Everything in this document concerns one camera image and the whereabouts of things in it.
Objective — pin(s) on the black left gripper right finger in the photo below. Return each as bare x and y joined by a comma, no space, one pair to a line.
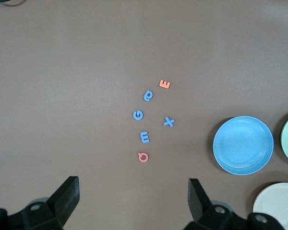
199,203

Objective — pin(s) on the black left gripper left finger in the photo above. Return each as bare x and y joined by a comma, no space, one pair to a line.
62,201

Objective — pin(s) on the blue plate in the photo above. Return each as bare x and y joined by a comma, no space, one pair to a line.
243,145

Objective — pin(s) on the blue foam letter m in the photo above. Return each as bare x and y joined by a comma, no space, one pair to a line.
144,139

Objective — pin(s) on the blue foam letter X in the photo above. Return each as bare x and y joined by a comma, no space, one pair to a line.
168,122

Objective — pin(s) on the blue foam letter G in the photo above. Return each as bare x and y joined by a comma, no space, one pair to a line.
135,115

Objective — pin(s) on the blue foam letter a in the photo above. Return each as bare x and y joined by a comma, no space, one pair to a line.
148,97

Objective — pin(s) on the pink foam letter Q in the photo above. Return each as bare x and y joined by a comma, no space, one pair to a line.
140,158

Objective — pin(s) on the beige plate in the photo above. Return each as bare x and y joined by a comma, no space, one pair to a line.
278,203

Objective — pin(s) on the orange foam letter E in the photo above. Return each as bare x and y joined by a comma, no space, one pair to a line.
163,84

